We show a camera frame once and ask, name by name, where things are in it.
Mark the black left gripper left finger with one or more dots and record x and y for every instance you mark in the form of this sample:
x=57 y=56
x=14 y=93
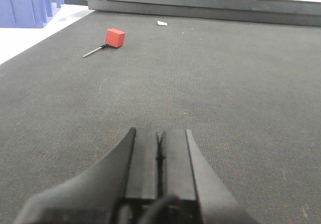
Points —
x=127 y=173

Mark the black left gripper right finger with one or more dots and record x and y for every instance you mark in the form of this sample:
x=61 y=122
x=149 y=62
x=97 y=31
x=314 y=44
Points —
x=188 y=175

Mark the blue plastic crate stack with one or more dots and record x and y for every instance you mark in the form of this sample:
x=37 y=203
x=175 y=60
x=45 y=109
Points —
x=28 y=13

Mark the thin metal rod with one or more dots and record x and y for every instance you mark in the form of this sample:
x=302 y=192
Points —
x=95 y=50

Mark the red cube block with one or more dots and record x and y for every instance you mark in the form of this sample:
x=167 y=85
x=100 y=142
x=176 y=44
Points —
x=114 y=37

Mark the white paper scrap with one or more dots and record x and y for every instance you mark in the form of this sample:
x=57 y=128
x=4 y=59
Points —
x=160 y=23

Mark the dark grey platform frame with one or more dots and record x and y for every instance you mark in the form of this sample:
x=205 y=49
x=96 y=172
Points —
x=254 y=11

